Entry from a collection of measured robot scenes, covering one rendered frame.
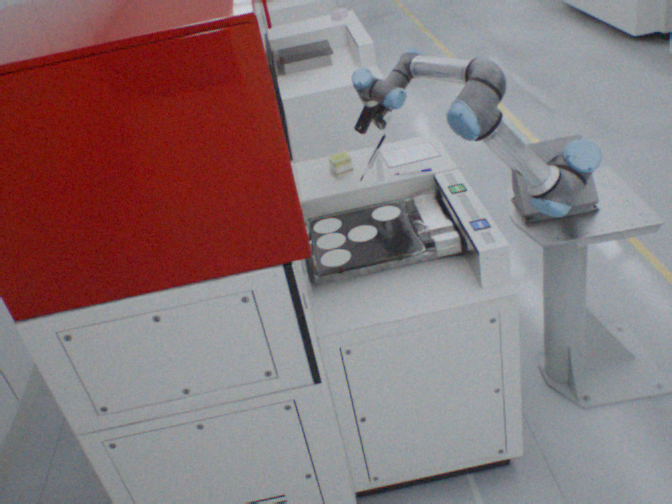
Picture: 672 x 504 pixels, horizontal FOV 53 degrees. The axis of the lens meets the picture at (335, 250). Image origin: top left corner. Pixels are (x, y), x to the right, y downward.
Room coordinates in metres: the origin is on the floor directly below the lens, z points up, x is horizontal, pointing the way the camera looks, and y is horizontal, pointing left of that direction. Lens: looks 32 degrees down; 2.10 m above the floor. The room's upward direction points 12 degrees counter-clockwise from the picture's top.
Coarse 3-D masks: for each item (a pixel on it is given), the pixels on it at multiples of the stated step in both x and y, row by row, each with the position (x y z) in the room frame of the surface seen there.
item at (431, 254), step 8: (416, 256) 1.85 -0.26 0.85; (424, 256) 1.85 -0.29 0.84; (432, 256) 1.85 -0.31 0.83; (448, 256) 1.85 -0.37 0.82; (376, 264) 1.85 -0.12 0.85; (384, 264) 1.85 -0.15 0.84; (392, 264) 1.85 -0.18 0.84; (400, 264) 1.85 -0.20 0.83; (408, 264) 1.85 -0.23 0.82; (336, 272) 1.85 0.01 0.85; (344, 272) 1.85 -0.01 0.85; (352, 272) 1.85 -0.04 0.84; (360, 272) 1.85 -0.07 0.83; (368, 272) 1.85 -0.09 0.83; (320, 280) 1.85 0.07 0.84; (328, 280) 1.85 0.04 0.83; (336, 280) 1.85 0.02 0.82
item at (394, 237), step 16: (368, 208) 2.15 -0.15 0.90; (400, 208) 2.10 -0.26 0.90; (352, 224) 2.06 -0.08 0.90; (368, 224) 2.04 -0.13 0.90; (384, 224) 2.02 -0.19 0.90; (400, 224) 1.99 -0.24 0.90; (368, 240) 1.93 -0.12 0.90; (384, 240) 1.91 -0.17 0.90; (400, 240) 1.89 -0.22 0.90; (416, 240) 1.87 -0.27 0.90; (320, 256) 1.89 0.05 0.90; (352, 256) 1.85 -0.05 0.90; (368, 256) 1.83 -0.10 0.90; (384, 256) 1.81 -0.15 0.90
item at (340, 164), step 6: (330, 156) 2.38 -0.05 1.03; (336, 156) 2.36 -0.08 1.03; (342, 156) 2.35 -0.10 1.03; (348, 156) 2.34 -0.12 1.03; (330, 162) 2.37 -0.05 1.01; (336, 162) 2.32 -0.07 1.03; (342, 162) 2.33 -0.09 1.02; (348, 162) 2.33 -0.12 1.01; (330, 168) 2.37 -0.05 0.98; (336, 168) 2.32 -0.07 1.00; (342, 168) 2.33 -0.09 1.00; (348, 168) 2.33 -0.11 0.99; (336, 174) 2.32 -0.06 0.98; (342, 174) 2.32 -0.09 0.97
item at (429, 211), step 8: (432, 200) 2.14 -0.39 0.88; (416, 208) 2.13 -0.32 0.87; (424, 208) 2.10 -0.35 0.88; (432, 208) 2.09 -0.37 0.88; (440, 208) 2.08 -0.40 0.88; (424, 216) 2.04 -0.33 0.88; (432, 216) 2.03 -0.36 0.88; (440, 216) 2.02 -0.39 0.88; (440, 248) 1.82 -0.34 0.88; (448, 248) 1.82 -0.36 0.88; (456, 248) 1.82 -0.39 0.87; (440, 256) 1.82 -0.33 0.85
